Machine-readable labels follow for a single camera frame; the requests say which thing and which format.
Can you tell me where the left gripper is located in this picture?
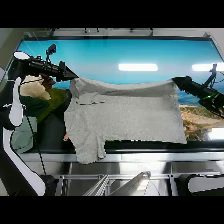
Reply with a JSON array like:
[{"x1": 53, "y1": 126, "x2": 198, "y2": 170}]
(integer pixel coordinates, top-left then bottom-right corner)
[{"x1": 54, "y1": 60, "x2": 71, "y2": 83}]

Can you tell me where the grey T-shirt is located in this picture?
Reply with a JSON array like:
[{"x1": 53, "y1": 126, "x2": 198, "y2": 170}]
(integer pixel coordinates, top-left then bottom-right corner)
[{"x1": 62, "y1": 76, "x2": 189, "y2": 165}]

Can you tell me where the brown garment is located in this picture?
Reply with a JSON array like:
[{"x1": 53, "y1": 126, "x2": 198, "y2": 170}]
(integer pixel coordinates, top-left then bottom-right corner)
[{"x1": 40, "y1": 75, "x2": 57, "y2": 90}]

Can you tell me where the olive green garment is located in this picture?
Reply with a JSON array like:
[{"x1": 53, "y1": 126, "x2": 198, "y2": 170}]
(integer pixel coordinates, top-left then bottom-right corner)
[{"x1": 35, "y1": 87, "x2": 72, "y2": 124}]

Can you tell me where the cream garment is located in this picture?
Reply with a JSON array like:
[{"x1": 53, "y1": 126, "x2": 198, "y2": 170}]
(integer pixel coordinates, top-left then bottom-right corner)
[{"x1": 19, "y1": 75, "x2": 53, "y2": 102}]

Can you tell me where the dark green garment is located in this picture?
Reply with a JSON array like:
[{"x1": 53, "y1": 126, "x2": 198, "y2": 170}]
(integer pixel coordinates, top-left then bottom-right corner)
[{"x1": 19, "y1": 95, "x2": 52, "y2": 118}]

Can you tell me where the pale green garment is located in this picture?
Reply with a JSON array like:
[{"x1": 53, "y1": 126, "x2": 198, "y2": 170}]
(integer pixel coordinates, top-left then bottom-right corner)
[{"x1": 10, "y1": 114, "x2": 38, "y2": 155}]

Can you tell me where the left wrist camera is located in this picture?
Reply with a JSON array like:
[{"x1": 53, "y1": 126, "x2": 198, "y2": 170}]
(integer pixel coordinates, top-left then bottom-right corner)
[{"x1": 44, "y1": 43, "x2": 58, "y2": 64}]

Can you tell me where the black cable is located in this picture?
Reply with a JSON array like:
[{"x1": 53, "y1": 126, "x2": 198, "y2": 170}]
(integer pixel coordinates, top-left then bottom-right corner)
[{"x1": 25, "y1": 114, "x2": 48, "y2": 177}]

